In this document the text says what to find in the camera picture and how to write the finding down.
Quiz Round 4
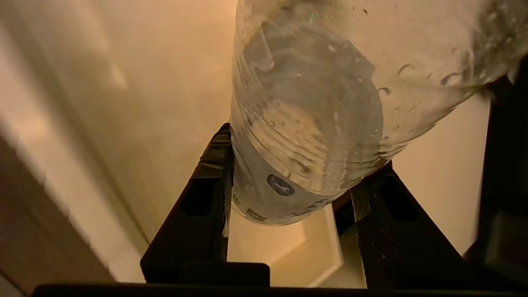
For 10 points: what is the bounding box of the white drawer with dark handle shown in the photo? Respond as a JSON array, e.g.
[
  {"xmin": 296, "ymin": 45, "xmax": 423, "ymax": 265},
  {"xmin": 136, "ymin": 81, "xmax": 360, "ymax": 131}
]
[{"xmin": 0, "ymin": 0, "xmax": 491, "ymax": 289}]

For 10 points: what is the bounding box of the clear bottle with grey cap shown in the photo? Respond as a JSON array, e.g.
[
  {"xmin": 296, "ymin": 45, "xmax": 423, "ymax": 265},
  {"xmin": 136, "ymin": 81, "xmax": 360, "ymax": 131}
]
[{"xmin": 229, "ymin": 0, "xmax": 528, "ymax": 226}]

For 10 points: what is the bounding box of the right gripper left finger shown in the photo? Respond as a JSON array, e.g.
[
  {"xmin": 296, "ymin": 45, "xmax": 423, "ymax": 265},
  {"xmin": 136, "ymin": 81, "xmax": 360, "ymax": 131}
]
[{"xmin": 140, "ymin": 123, "xmax": 271, "ymax": 286}]

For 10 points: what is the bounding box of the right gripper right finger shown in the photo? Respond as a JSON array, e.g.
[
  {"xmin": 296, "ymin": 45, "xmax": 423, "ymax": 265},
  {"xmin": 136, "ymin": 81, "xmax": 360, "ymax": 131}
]
[{"xmin": 332, "ymin": 161, "xmax": 473, "ymax": 289}]

